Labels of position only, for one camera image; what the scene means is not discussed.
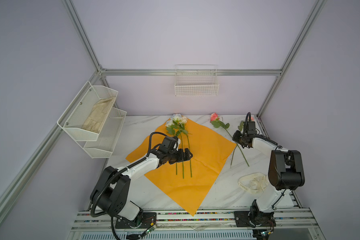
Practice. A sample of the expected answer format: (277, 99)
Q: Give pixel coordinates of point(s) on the aluminium frame post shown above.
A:
(79, 27)
(307, 26)

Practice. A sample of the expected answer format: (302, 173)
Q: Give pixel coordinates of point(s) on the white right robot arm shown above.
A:
(285, 174)

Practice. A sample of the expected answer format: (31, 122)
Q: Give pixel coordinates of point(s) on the aluminium frame crossbar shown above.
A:
(173, 72)

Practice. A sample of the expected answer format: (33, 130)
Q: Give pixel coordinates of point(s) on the aluminium frame post left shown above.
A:
(79, 27)

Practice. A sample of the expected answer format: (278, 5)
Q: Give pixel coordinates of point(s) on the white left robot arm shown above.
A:
(110, 194)

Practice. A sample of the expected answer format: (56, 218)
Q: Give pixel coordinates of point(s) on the cream printed ribbon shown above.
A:
(254, 184)

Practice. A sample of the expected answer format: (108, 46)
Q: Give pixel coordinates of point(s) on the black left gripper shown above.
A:
(186, 157)

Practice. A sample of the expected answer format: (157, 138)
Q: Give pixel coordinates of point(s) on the aluminium frame post right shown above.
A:
(307, 26)

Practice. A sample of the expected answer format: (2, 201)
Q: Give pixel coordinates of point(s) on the orange wrapping paper sheet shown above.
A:
(187, 183)

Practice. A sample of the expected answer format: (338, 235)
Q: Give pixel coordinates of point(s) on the white wire wall basket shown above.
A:
(196, 85)

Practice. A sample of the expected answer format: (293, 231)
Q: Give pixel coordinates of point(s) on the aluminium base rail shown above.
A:
(286, 224)

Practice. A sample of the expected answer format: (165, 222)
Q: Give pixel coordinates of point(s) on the upper white mesh shelf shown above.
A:
(73, 118)

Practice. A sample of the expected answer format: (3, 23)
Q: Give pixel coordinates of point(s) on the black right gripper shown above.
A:
(235, 137)

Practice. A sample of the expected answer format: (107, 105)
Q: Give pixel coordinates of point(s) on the beige cloth glove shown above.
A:
(98, 115)

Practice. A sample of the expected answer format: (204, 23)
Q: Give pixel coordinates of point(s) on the cream fake rose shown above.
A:
(183, 122)

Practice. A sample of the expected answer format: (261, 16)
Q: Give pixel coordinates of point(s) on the lower white mesh shelf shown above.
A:
(105, 145)

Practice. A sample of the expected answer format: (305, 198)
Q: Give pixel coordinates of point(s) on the white mesh shelf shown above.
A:
(105, 145)
(73, 118)

